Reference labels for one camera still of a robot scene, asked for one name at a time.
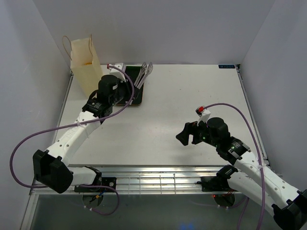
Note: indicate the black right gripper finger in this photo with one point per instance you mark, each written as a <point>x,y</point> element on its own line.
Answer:
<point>195,133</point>
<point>183,136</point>

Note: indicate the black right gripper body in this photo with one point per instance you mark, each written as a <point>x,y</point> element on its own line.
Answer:
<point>204,135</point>

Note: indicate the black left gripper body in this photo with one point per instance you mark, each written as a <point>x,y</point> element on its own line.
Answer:
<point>123,93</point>

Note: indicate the metal tongs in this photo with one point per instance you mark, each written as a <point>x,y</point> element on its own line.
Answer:
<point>143,74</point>

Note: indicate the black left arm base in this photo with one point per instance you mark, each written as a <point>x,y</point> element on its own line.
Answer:
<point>104,181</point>

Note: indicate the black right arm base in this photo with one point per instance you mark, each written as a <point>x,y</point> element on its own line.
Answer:
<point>219,182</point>

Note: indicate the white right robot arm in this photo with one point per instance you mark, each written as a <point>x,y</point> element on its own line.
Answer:
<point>286,203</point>

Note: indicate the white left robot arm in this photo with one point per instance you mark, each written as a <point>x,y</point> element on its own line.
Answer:
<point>51,167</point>

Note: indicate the cream paper bag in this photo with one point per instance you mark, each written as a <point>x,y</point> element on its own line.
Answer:
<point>82,51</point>

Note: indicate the blue table label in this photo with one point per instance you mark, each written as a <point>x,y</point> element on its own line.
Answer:
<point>227,66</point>

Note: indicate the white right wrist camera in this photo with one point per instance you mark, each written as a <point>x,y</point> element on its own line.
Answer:
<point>203,114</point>

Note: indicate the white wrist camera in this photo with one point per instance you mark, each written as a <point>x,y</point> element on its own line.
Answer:
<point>203,114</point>
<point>117,70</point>

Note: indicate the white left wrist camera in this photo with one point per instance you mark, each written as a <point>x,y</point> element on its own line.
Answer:
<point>117,70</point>

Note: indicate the aluminium rail frame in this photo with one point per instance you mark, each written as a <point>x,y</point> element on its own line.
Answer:
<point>159,180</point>

